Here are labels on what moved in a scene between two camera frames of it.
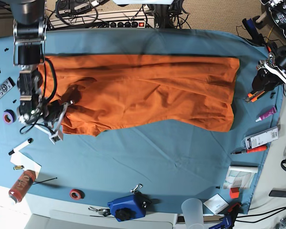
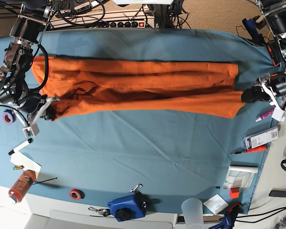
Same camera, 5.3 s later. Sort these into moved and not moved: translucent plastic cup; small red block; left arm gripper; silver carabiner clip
Moved: left arm gripper
Not moved: small red block; translucent plastic cup; silver carabiner clip
